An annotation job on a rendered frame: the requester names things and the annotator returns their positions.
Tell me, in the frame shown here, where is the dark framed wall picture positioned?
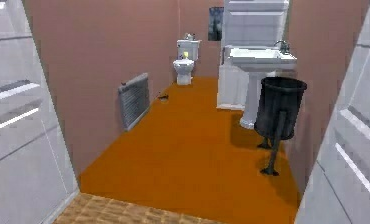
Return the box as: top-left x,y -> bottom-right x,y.
207,6 -> 225,42

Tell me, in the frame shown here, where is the black bin on legs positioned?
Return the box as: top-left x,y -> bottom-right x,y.
253,76 -> 308,177

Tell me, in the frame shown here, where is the grey sink faucet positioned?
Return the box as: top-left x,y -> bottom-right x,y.
273,39 -> 291,55

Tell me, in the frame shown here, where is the white room door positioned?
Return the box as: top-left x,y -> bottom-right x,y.
0,0 -> 81,224
294,0 -> 370,224

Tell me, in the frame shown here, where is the white toilet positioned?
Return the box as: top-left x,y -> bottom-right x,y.
172,38 -> 203,86

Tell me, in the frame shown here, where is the grey wall radiator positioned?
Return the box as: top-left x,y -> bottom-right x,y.
117,72 -> 151,132

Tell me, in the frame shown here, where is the white pedestal sink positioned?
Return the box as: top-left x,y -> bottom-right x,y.
224,44 -> 298,130

